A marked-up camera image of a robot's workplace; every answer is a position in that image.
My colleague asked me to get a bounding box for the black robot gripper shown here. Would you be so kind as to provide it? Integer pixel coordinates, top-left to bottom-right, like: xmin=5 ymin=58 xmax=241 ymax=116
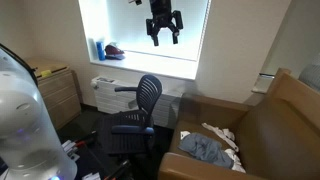
xmin=146 ymin=0 xmax=183 ymax=46

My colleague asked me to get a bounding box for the black mesh office chair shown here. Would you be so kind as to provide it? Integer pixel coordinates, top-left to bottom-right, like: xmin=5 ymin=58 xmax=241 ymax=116
xmin=97 ymin=74 xmax=162 ymax=155

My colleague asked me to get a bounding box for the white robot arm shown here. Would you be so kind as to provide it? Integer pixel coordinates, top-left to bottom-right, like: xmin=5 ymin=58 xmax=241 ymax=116
xmin=0 ymin=45 xmax=78 ymax=180

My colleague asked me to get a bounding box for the blue cylindrical container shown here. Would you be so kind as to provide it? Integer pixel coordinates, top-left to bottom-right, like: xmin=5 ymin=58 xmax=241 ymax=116
xmin=96 ymin=41 xmax=106 ymax=61

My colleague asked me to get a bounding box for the wooden drawer dresser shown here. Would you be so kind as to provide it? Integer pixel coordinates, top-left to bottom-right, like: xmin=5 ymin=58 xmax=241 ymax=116
xmin=27 ymin=58 xmax=81 ymax=129

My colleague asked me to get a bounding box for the white crumpled cloth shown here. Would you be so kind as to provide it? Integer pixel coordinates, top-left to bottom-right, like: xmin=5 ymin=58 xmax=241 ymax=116
xmin=180 ymin=123 xmax=246 ymax=173

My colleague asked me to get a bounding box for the gray crumpled cloth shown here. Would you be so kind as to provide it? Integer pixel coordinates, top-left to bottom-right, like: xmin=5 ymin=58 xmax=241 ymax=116
xmin=178 ymin=133 xmax=234 ymax=169

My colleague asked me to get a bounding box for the yellow sticky note pad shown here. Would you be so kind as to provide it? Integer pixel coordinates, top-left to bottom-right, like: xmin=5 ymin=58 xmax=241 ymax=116
xmin=41 ymin=70 xmax=52 ymax=77

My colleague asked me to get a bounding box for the white small box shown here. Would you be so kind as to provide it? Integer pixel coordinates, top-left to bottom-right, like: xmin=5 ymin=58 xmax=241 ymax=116
xmin=62 ymin=140 xmax=80 ymax=161

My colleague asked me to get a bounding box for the brown leather armchair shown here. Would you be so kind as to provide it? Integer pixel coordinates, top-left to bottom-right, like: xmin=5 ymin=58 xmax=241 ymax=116
xmin=158 ymin=68 xmax=320 ymax=180

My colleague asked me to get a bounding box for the white wall radiator unit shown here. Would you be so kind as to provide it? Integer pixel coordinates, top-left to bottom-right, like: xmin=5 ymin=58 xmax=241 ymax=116
xmin=91 ymin=76 xmax=181 ymax=129

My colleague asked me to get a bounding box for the red handled tool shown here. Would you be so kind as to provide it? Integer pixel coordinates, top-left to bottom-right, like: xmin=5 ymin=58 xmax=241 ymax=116
xmin=75 ymin=131 xmax=97 ymax=147

